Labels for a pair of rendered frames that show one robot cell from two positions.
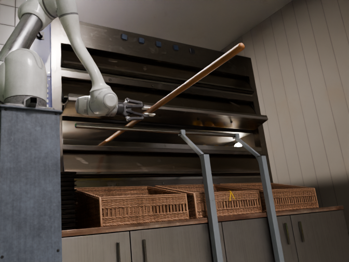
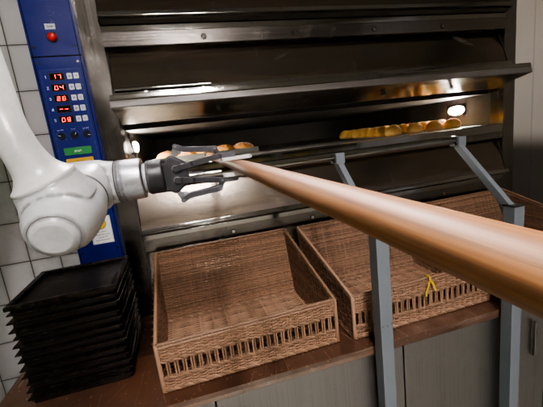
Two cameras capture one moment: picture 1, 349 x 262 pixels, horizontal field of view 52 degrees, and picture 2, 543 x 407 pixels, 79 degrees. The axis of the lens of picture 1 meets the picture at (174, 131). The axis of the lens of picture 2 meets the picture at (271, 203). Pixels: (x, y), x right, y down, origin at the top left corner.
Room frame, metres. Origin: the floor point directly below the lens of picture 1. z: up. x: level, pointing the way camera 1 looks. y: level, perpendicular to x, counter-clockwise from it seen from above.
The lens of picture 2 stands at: (1.22, -0.19, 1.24)
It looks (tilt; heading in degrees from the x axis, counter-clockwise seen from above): 11 degrees down; 19
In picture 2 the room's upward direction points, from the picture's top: 7 degrees counter-clockwise
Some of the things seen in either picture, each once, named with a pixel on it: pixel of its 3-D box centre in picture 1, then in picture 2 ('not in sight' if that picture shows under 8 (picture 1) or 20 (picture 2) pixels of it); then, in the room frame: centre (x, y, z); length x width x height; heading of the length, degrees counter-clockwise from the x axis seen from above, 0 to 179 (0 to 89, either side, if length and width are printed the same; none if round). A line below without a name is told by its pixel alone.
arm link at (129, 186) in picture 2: (110, 107); (133, 179); (1.81, 0.33, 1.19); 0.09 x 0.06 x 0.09; 33
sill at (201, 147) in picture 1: (176, 147); (339, 148); (2.78, 0.00, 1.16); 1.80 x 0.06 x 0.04; 123
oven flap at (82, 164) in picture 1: (180, 164); (343, 179); (2.76, -0.02, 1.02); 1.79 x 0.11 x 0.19; 123
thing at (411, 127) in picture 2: not in sight; (394, 129); (3.44, -0.27, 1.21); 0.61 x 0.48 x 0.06; 33
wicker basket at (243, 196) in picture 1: (206, 198); (383, 259); (2.54, -0.17, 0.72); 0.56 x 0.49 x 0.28; 124
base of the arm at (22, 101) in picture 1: (26, 108); not in sight; (1.28, 0.55, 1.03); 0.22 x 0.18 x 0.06; 35
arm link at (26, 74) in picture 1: (23, 77); not in sight; (1.30, 0.57, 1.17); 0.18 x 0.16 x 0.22; 67
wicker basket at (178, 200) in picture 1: (128, 202); (237, 292); (2.22, 0.33, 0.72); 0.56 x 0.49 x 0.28; 124
